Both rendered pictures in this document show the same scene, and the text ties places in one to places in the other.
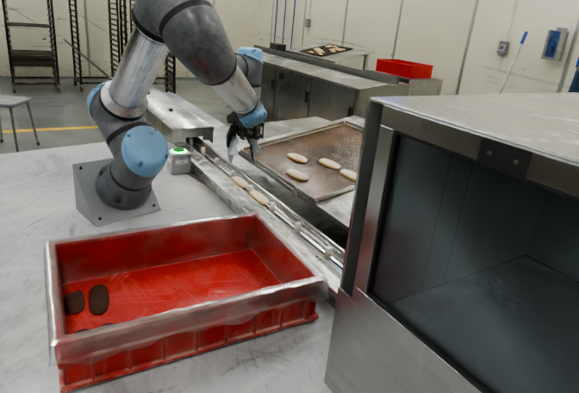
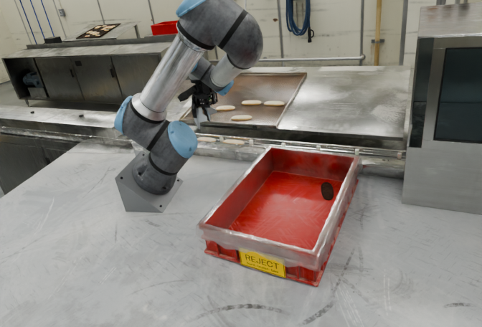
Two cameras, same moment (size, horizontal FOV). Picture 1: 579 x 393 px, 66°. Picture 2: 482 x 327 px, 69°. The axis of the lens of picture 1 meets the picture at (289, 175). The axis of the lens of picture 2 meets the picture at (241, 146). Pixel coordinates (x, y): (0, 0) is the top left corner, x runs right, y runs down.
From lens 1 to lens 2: 0.70 m
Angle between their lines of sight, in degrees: 27
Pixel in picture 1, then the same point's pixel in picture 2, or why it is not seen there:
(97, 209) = (154, 201)
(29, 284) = (191, 263)
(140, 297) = (266, 226)
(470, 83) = not seen: hidden behind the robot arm
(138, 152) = (185, 141)
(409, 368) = (473, 160)
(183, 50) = (247, 49)
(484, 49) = not seen: outside the picture
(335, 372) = (412, 193)
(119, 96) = (158, 105)
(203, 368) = (351, 232)
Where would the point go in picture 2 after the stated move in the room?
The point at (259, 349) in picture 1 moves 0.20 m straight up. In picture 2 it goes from (357, 209) to (359, 150)
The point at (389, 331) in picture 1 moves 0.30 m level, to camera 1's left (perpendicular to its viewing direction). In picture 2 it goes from (456, 149) to (377, 195)
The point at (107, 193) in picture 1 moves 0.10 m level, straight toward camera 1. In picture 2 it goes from (156, 185) to (178, 192)
